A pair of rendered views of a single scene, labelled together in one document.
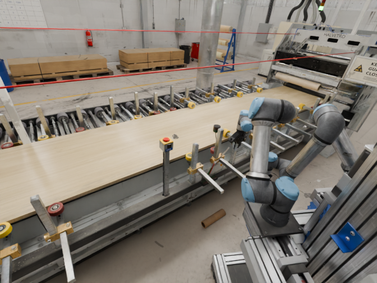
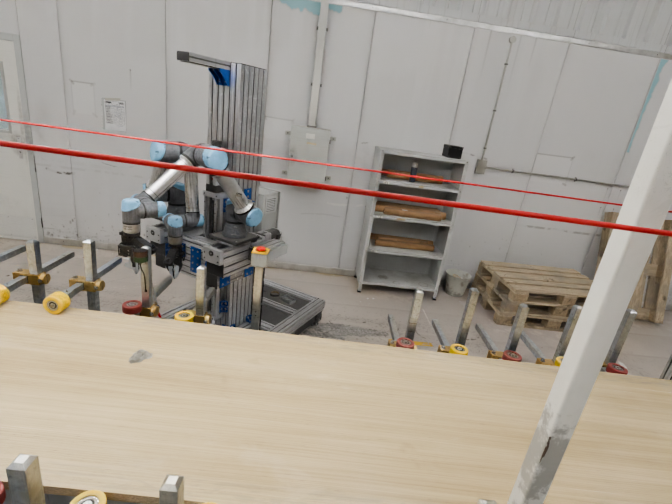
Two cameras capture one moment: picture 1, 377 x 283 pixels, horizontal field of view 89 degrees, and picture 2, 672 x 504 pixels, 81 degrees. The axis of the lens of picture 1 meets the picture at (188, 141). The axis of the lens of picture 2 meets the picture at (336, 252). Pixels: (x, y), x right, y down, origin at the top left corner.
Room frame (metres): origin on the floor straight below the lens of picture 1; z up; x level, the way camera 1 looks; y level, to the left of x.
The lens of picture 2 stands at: (2.18, 1.37, 1.84)
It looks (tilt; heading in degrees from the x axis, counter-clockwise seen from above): 20 degrees down; 216
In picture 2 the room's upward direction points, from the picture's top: 8 degrees clockwise
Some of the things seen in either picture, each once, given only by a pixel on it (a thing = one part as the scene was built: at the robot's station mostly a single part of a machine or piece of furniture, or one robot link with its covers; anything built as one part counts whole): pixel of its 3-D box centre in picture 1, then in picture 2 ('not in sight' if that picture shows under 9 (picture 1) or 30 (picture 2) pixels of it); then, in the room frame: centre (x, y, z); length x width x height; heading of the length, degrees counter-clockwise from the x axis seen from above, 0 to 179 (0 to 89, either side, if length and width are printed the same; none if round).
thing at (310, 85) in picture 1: (307, 84); not in sight; (3.40, -1.97, 1.05); 1.43 x 0.12 x 0.12; 38
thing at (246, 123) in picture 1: (248, 124); (151, 208); (1.25, -0.42, 1.29); 0.11 x 0.11 x 0.08; 86
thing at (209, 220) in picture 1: (213, 218); not in sight; (1.33, -0.35, 0.04); 0.30 x 0.08 x 0.08; 128
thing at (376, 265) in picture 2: not in sight; (406, 224); (-1.67, -0.51, 0.78); 0.90 x 0.45 x 1.55; 131
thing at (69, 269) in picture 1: (65, 243); (395, 337); (0.54, 0.64, 0.80); 0.44 x 0.03 x 0.04; 38
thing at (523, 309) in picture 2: not in sight; (510, 348); (0.29, 1.12, 0.88); 0.04 x 0.04 x 0.48; 38
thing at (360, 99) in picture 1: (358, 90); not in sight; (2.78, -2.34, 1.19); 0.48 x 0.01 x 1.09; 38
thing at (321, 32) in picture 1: (313, 87); not in sight; (3.57, -2.19, 0.95); 1.65 x 0.70 x 1.90; 38
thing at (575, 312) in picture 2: not in sight; (562, 349); (0.13, 1.32, 0.91); 0.04 x 0.04 x 0.48; 38
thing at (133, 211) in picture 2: (243, 117); (131, 211); (1.35, -0.41, 1.29); 0.09 x 0.08 x 0.11; 176
